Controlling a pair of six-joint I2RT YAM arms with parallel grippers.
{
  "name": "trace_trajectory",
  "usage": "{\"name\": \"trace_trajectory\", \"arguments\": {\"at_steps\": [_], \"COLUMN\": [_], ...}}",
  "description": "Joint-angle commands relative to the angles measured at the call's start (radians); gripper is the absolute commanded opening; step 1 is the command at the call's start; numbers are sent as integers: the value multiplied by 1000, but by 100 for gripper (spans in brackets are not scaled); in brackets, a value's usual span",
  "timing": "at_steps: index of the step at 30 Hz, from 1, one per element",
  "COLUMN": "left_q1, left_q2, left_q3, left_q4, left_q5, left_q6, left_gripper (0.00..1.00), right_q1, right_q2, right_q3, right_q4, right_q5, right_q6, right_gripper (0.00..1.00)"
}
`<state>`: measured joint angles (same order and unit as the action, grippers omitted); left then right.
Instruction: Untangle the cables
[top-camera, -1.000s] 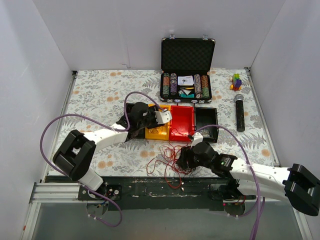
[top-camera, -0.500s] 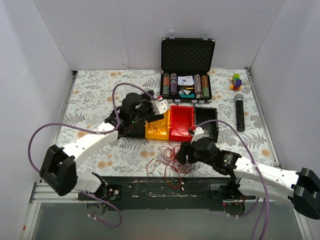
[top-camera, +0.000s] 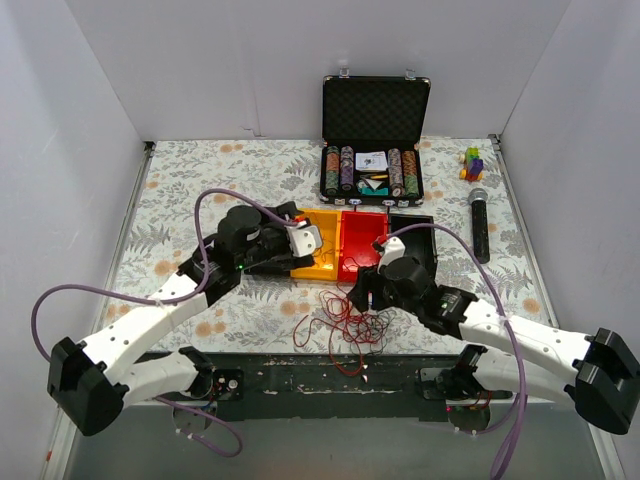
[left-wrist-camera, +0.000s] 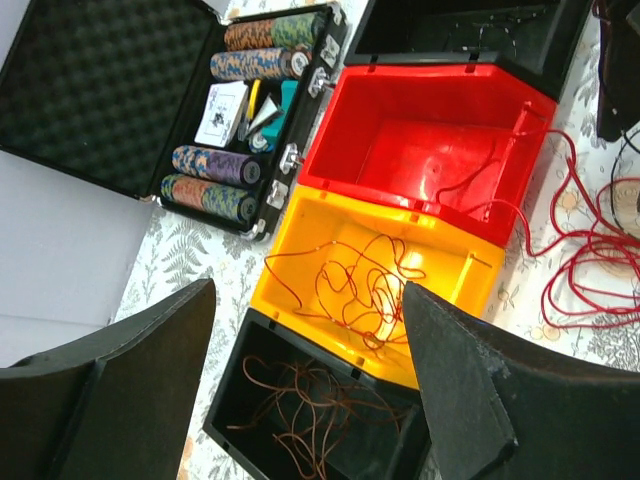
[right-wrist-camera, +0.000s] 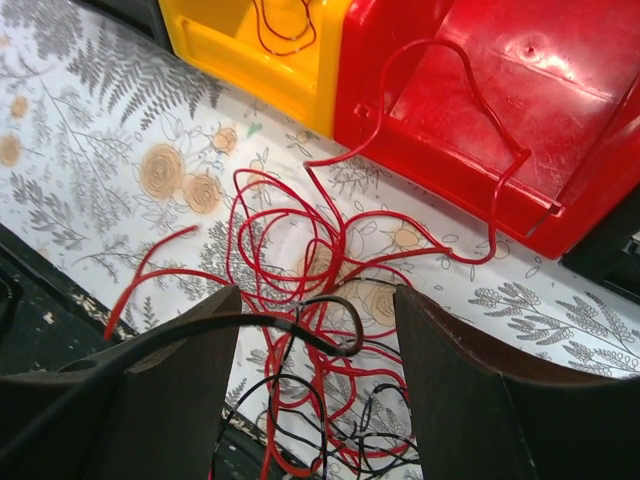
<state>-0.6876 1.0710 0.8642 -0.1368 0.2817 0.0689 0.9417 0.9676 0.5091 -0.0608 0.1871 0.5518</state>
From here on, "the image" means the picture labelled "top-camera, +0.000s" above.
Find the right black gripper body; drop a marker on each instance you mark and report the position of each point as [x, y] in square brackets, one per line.
[373, 288]

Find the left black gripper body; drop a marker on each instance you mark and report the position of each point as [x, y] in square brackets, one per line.
[279, 242]

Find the black bin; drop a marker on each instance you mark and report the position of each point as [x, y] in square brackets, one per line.
[270, 270]
[419, 243]

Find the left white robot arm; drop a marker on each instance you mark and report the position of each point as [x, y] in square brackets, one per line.
[95, 379]

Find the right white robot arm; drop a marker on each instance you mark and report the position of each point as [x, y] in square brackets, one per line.
[596, 374]

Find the yellow bin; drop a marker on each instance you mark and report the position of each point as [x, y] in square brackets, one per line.
[326, 259]

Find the red bin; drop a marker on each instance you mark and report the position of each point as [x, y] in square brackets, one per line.
[358, 232]

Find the floral table mat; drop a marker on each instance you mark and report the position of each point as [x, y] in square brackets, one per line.
[282, 315]

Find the black microphone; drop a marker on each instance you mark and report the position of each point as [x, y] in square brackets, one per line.
[479, 224]

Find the playing card deck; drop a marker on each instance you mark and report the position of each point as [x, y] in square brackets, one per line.
[371, 161]

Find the colourful toy block car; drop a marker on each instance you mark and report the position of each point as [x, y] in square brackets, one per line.
[472, 165]

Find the black poker chip case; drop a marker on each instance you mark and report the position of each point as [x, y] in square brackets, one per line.
[368, 114]

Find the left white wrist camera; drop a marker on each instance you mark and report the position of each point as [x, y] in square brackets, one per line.
[304, 240]

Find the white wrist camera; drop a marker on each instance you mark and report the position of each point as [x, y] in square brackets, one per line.
[390, 248]
[304, 240]

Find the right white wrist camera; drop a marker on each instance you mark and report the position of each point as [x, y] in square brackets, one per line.
[390, 248]

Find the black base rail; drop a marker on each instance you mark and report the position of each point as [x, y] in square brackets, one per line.
[309, 386]

